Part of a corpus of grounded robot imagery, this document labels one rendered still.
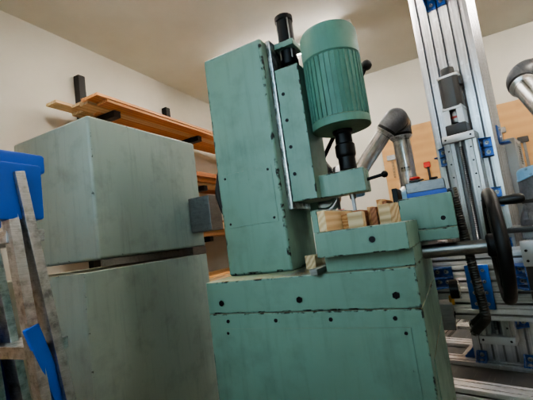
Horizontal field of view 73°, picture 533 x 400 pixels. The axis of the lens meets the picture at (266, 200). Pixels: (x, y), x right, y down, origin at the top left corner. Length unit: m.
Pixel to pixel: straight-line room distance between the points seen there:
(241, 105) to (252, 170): 0.21
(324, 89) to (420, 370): 0.75
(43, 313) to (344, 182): 0.81
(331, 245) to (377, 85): 3.96
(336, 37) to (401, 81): 3.57
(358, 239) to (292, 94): 0.52
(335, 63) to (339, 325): 0.71
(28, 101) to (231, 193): 2.22
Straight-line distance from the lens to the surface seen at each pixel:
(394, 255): 0.89
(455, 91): 1.91
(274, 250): 1.09
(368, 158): 1.89
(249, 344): 1.05
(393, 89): 4.69
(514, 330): 1.91
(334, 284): 0.91
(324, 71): 1.12
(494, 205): 0.97
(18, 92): 3.14
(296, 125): 1.13
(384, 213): 0.89
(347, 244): 0.86
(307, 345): 0.98
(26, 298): 0.90
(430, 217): 1.06
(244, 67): 1.22
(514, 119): 4.54
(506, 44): 4.78
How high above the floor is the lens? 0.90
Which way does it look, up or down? 6 degrees up
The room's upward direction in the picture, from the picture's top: 8 degrees counter-clockwise
